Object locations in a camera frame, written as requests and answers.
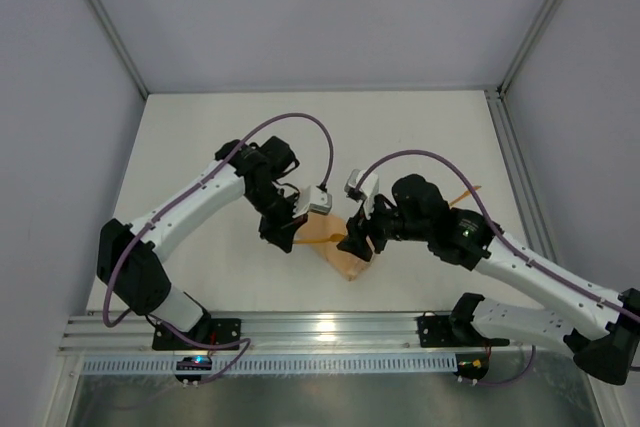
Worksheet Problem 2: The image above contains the left aluminium corner post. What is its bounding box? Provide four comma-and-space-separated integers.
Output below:
84, 0, 150, 100

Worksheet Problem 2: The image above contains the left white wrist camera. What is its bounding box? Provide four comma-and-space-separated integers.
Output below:
293, 186, 333, 218

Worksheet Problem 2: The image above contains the right controller board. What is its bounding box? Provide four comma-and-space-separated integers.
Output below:
454, 356, 490, 386

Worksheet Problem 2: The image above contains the left controller board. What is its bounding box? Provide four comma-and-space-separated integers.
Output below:
174, 355, 213, 386

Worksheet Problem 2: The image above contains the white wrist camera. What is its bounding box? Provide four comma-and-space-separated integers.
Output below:
344, 169, 379, 219
293, 186, 333, 218

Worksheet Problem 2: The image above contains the orange plastic fork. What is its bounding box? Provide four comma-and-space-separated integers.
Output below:
448, 185, 482, 207

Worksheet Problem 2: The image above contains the right aluminium side rail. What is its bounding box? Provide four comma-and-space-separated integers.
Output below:
484, 89, 557, 261

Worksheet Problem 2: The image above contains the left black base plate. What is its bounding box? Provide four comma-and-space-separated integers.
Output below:
152, 318, 242, 352

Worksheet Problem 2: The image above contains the peach satin napkin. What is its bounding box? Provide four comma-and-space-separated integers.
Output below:
294, 213, 374, 281

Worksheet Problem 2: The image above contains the aluminium front rail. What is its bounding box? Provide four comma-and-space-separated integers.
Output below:
58, 304, 574, 355

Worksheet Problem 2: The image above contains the aluminium corner post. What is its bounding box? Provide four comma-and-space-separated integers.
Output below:
84, 0, 150, 100
497, 0, 563, 96

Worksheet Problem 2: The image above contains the right aluminium corner post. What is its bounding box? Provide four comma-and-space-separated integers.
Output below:
497, 0, 563, 96

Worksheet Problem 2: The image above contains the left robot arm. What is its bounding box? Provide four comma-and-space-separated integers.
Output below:
96, 136, 307, 335

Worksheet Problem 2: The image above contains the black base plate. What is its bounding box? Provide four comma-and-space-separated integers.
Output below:
152, 318, 242, 352
415, 312, 511, 348

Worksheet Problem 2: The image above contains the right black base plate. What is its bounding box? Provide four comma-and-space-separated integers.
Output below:
415, 312, 511, 348

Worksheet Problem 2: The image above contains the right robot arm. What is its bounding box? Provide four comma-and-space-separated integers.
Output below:
338, 170, 639, 386

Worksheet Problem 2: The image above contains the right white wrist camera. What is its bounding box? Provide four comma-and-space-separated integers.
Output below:
344, 169, 379, 219

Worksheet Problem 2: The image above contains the controller board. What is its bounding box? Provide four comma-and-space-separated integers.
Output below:
174, 355, 213, 386
454, 356, 490, 386

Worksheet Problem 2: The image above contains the slotted grey cable duct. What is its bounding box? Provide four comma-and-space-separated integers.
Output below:
81, 352, 457, 376

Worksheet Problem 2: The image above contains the orange plastic knife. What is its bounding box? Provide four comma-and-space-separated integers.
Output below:
293, 233, 346, 245

